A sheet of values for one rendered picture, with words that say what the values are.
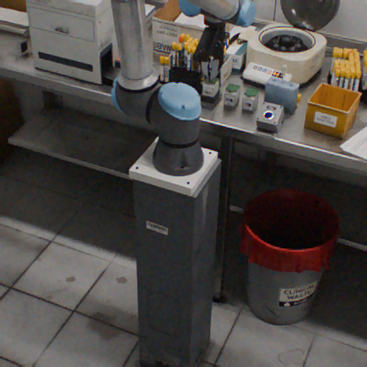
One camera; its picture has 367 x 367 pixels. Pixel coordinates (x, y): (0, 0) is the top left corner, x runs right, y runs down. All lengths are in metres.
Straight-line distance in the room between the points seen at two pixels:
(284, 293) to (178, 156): 0.88
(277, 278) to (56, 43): 1.15
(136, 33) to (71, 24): 0.58
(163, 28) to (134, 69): 0.70
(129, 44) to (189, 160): 0.36
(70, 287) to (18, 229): 0.44
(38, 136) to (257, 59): 1.25
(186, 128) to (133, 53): 0.24
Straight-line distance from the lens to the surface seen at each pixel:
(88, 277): 2.89
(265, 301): 2.64
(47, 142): 3.19
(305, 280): 2.54
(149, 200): 1.98
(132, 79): 1.87
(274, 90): 2.24
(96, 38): 2.31
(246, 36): 2.53
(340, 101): 2.27
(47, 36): 2.42
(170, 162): 1.90
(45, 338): 2.70
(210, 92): 2.26
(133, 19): 1.77
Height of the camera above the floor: 2.09
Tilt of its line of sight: 38 degrees down
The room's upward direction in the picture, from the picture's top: 1 degrees clockwise
